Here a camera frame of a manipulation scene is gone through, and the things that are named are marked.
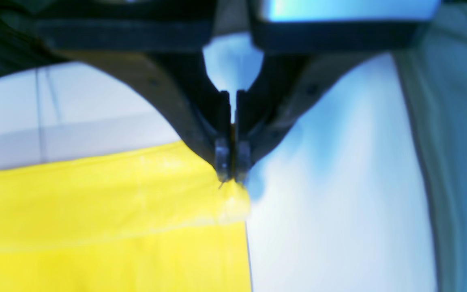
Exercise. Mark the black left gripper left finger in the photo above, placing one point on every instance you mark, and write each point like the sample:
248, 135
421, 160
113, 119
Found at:
156, 48

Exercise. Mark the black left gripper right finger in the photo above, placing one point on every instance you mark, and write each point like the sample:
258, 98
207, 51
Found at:
307, 46

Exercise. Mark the yellow t-shirt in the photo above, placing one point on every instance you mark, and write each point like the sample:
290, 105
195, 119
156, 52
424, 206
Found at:
151, 220

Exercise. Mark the white cabinet panel right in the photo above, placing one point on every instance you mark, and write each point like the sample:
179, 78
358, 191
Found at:
433, 78

